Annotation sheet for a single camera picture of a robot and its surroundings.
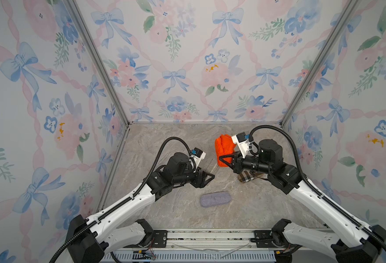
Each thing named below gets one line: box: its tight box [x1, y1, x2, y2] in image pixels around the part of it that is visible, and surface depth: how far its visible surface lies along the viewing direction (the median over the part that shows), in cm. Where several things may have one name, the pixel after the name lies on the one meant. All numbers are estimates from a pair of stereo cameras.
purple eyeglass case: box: [200, 191, 232, 208], surface depth 85 cm
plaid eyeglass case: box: [237, 170, 264, 184], surface depth 92 cm
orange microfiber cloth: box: [214, 134, 237, 168], surface depth 66 cm
